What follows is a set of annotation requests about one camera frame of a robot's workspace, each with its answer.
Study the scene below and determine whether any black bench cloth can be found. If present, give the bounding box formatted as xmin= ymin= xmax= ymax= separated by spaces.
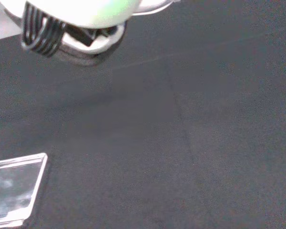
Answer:
xmin=0 ymin=0 xmax=286 ymax=229

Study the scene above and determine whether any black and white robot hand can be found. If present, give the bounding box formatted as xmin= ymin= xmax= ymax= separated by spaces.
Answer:
xmin=0 ymin=0 xmax=181 ymax=67

